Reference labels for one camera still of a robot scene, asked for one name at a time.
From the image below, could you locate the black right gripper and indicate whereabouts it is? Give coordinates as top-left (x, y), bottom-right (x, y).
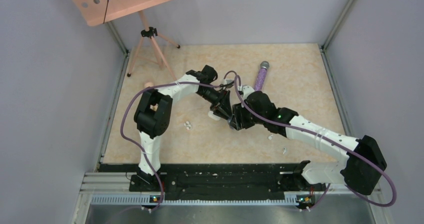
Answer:
top-left (229, 100), bottom-right (266, 131)

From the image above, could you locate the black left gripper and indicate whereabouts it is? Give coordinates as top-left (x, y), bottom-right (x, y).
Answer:
top-left (197, 86), bottom-right (233, 122)

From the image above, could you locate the white oval charging case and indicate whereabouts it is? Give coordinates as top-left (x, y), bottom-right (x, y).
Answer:
top-left (207, 111), bottom-right (221, 121)

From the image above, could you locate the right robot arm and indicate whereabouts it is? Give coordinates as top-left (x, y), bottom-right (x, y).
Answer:
top-left (230, 91), bottom-right (387, 196)

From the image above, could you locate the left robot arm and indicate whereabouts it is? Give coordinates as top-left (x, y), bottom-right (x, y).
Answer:
top-left (120, 65), bottom-right (234, 192)

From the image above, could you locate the purple glitter microphone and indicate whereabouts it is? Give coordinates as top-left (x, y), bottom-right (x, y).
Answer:
top-left (253, 61), bottom-right (270, 91)

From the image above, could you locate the pink music stand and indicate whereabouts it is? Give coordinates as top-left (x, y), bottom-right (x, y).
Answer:
top-left (72, 0), bottom-right (181, 77)

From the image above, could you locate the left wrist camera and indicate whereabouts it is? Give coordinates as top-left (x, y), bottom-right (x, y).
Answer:
top-left (220, 78), bottom-right (234, 89)

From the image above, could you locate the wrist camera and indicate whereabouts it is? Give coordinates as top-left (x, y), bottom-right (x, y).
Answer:
top-left (220, 78), bottom-right (234, 89)
top-left (238, 85), bottom-right (255, 100)

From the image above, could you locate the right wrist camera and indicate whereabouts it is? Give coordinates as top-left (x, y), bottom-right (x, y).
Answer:
top-left (238, 85), bottom-right (255, 100)

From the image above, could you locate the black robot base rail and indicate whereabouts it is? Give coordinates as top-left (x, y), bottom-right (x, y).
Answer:
top-left (98, 161), bottom-right (326, 201)

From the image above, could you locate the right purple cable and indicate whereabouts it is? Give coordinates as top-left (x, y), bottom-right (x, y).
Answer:
top-left (231, 75), bottom-right (398, 211)

